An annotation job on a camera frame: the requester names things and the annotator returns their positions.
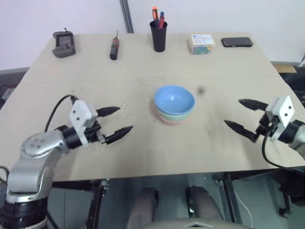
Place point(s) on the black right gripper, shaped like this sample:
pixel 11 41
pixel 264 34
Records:
pixel 265 126

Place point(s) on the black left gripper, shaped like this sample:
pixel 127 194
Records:
pixel 94 132

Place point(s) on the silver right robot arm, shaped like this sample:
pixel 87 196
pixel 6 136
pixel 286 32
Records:
pixel 296 139

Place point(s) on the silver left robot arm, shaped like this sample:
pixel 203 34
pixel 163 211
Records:
pixel 35 152

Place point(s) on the green plastic bowl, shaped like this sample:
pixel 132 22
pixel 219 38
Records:
pixel 166 117

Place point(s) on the pink plastic bowl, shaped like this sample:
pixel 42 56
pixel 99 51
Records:
pixel 174 122

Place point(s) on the blue plastic bowl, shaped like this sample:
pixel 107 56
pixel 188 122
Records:
pixel 174 100

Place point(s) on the brown cardboard box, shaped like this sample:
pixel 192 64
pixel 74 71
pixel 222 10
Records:
pixel 284 68

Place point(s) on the black and red screwdriver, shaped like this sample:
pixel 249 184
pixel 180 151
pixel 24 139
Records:
pixel 114 48

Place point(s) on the black oblong case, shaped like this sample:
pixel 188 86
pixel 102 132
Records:
pixel 236 42

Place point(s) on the clear box of coloured clips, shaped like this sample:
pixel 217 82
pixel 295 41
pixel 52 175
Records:
pixel 201 44

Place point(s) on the black pen cup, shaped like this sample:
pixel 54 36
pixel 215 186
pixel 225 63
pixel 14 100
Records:
pixel 159 38

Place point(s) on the dark rounded shape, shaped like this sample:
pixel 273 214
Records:
pixel 205 205

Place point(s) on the black caster wheel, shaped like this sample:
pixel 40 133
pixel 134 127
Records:
pixel 286 212

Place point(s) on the grey metal pole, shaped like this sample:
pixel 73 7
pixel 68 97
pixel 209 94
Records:
pixel 127 16

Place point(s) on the grey box on floor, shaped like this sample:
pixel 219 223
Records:
pixel 6 93

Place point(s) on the blue and red pen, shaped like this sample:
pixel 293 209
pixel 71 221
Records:
pixel 162 20

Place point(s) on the orange marker pen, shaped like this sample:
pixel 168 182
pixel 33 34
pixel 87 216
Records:
pixel 155 15

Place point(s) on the grey curved robot torso edge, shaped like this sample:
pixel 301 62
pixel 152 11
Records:
pixel 190 225

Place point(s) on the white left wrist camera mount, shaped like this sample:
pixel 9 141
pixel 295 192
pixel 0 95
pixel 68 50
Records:
pixel 79 114

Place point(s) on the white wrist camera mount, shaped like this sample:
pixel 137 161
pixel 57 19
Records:
pixel 284 109
pixel 79 114

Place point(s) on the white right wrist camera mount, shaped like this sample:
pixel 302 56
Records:
pixel 284 109

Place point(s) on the black metal table frame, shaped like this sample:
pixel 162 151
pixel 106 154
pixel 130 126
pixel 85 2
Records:
pixel 96 210

